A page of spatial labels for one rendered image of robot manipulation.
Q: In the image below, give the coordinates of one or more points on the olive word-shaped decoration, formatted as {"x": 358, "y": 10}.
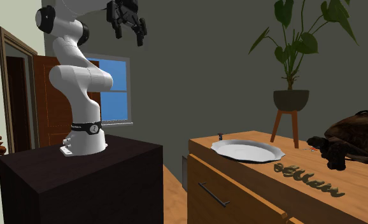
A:
{"x": 311, "y": 181}

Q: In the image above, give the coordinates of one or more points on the white scalloped plate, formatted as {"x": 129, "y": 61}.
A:
{"x": 247, "y": 151}

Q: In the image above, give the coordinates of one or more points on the small orange-red object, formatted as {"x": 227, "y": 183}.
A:
{"x": 310, "y": 149}

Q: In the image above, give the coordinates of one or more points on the wooden chest of drawers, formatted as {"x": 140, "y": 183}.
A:
{"x": 233, "y": 198}

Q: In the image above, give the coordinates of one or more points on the potted plant on wooden stand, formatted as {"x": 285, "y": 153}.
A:
{"x": 291, "y": 100}

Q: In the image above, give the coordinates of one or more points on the dark robot stand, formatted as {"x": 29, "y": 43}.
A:
{"x": 87, "y": 186}

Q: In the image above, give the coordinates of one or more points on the window with white frame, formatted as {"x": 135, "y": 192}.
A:
{"x": 117, "y": 105}

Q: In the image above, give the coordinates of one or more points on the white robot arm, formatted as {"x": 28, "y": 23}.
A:
{"x": 78, "y": 80}

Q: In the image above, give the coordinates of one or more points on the brown wooden door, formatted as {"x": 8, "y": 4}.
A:
{"x": 52, "y": 118}

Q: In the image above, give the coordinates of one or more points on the dark brown turtle figure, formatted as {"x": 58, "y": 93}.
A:
{"x": 354, "y": 133}

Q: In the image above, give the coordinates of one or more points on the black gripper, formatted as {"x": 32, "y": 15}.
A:
{"x": 123, "y": 11}

